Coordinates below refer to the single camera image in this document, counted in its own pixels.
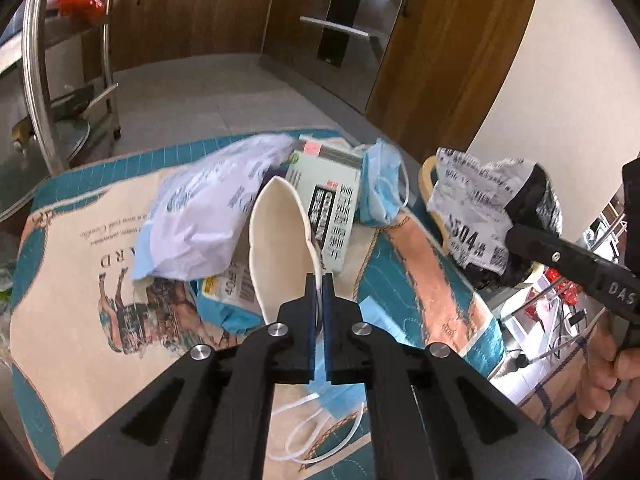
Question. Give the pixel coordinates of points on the black and white wrapper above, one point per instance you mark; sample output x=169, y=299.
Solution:
x=470, y=195

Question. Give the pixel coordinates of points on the teal and cream printed blanket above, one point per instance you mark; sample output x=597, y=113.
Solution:
x=75, y=310

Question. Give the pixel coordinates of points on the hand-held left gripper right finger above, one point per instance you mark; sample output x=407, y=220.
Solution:
x=328, y=320

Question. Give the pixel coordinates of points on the grey and green printed box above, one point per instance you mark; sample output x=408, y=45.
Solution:
x=335, y=205

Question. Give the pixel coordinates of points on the clear bag of green vegetables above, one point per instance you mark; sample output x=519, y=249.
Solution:
x=6, y=280

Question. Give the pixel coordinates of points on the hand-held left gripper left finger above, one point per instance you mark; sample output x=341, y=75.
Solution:
x=312, y=320

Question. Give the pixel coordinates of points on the white plastic bag blue print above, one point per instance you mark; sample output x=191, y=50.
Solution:
x=200, y=210

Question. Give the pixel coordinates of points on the person's right hand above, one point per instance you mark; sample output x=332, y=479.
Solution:
x=600, y=375

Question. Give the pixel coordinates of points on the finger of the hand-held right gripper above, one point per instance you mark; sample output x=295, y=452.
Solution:
x=550, y=255

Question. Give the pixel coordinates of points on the cream rimmed teal waste bin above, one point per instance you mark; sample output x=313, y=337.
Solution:
x=426, y=177

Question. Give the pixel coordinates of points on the stainless steel oven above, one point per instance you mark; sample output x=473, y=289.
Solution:
x=350, y=35

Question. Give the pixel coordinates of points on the blue printed packet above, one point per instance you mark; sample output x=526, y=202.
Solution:
x=230, y=310

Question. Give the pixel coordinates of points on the stainless steel shelf rack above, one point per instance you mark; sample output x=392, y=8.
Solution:
x=37, y=85

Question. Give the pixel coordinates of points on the wooden kitchen cabinets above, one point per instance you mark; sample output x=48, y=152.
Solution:
x=450, y=60

